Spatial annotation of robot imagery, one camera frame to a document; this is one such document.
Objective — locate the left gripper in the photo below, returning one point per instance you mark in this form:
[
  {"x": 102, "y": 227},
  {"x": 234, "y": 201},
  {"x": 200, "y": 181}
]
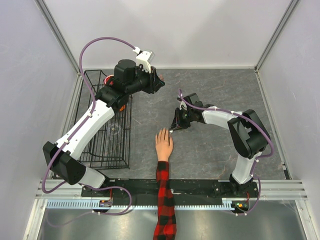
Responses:
[{"x": 153, "y": 86}]

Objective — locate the red cup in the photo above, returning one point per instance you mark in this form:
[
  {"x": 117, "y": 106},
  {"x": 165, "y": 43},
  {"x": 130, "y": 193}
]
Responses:
[{"x": 107, "y": 80}]

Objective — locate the red plaid sleeve forearm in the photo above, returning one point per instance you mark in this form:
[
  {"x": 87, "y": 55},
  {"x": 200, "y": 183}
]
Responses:
[{"x": 166, "y": 227}]

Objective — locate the clear glass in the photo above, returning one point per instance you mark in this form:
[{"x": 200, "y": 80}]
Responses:
[{"x": 115, "y": 129}]

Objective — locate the mannequin hand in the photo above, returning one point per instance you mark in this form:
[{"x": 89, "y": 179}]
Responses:
[{"x": 163, "y": 145}]

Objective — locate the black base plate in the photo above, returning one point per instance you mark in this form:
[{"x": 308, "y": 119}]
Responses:
[{"x": 182, "y": 192}]

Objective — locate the black wire rack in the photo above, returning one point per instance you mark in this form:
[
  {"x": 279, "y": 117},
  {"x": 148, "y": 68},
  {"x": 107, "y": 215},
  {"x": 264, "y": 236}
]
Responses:
[{"x": 103, "y": 151}]

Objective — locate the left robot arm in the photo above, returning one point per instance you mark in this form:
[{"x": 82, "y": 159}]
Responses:
[{"x": 62, "y": 156}]

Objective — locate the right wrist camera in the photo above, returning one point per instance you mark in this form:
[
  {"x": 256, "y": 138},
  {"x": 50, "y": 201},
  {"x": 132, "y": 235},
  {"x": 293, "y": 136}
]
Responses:
[{"x": 183, "y": 108}]

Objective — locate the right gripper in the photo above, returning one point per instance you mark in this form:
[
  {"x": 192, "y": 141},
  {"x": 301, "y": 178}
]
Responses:
[{"x": 178, "y": 123}]

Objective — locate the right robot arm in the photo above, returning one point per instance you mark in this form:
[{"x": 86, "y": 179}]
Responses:
[{"x": 250, "y": 138}]

